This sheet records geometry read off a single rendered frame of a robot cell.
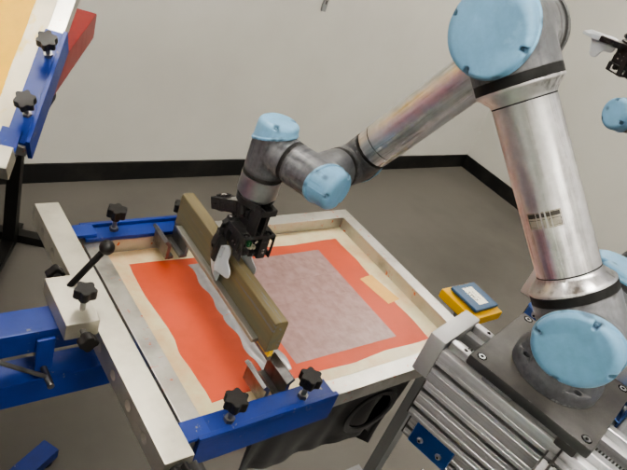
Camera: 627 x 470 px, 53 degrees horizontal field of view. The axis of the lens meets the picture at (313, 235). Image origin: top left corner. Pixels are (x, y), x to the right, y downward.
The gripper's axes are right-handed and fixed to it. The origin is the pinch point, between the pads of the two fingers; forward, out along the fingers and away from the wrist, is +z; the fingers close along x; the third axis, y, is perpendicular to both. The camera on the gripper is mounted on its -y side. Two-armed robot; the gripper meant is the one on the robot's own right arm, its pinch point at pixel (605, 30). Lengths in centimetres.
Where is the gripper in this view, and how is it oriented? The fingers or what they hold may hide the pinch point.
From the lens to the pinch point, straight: 191.5
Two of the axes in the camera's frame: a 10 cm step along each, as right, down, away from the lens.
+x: 9.2, -0.6, 3.9
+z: -3.5, -6.0, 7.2
